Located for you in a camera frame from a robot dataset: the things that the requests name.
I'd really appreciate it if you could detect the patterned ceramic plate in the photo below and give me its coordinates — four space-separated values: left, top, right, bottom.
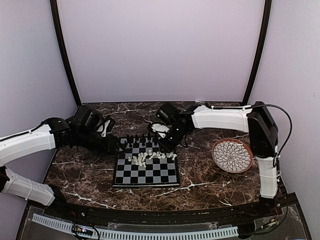
211 138 253 174

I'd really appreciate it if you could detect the left black frame post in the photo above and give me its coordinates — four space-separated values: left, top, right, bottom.
49 0 82 108

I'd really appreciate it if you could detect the black front table rail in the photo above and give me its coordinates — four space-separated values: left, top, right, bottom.
45 201 282 226

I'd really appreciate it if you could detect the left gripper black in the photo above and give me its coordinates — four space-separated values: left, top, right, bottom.
76 128 126 157

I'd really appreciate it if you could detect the white slotted cable duct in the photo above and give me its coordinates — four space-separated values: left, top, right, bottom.
31 213 239 240

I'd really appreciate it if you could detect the right black frame post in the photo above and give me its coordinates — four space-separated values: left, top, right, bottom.
241 0 272 106

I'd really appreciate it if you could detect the black frame post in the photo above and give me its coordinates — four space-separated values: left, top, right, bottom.
241 0 272 106
49 0 82 108

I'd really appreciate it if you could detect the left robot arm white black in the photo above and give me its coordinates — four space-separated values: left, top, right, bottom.
0 105 121 218

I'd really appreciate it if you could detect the black grey chessboard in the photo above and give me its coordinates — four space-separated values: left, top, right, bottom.
112 135 181 188

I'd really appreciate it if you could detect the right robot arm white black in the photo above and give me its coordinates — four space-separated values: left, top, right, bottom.
148 101 288 217

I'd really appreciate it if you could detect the white lying rook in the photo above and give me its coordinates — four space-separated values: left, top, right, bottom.
167 153 177 161

